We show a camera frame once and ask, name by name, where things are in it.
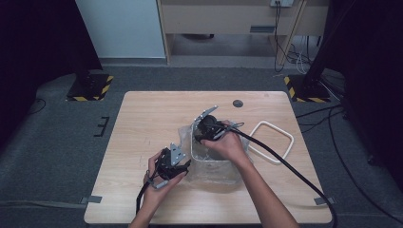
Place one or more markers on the grey power strip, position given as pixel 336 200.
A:
pixel 282 2

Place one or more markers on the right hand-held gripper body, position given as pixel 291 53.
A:
pixel 209 126

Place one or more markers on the clear plastic bag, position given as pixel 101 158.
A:
pixel 187 139

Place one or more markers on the white cabinet panel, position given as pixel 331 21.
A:
pixel 123 28

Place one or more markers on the cream plastic bin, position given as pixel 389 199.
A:
pixel 215 172

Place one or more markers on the person's left hand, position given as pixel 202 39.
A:
pixel 160 196

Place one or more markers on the dark curtain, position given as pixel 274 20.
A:
pixel 38 47
pixel 374 63

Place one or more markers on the black stand base striped edge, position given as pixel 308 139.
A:
pixel 90 88
pixel 305 91

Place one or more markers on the black slanted stand pole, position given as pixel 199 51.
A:
pixel 323 47

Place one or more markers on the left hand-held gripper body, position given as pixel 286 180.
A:
pixel 168 166

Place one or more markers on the beige wooden desk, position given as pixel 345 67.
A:
pixel 221 17

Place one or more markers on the grey tape strip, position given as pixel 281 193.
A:
pixel 323 200
pixel 93 199

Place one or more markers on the person's right hand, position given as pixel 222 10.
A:
pixel 229 148

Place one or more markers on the dark round table grommet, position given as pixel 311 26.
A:
pixel 237 103

